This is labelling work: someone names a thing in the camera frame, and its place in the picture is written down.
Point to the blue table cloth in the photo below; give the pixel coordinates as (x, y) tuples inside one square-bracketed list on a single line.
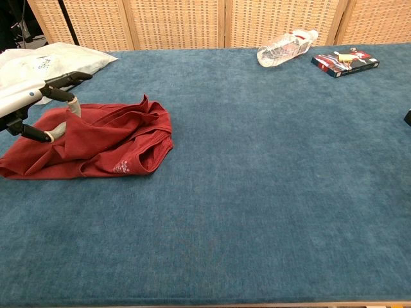
[(224, 224)]

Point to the white and black box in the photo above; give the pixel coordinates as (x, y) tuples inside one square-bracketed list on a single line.
[(408, 118)]

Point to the labelled translucent plastic bag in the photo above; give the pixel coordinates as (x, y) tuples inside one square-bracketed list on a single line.
[(80, 57)]

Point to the rattan folding screen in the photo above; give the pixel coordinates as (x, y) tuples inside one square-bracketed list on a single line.
[(176, 22)]

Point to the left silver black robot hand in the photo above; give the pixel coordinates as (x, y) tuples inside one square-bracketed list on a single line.
[(16, 99)]

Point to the clear plastic water bottle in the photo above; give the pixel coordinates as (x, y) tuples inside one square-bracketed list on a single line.
[(282, 48)]

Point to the dark red snack packet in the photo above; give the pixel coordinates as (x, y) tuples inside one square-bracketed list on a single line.
[(358, 61)]

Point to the red t-shirt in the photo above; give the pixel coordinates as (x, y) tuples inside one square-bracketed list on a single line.
[(106, 141)]

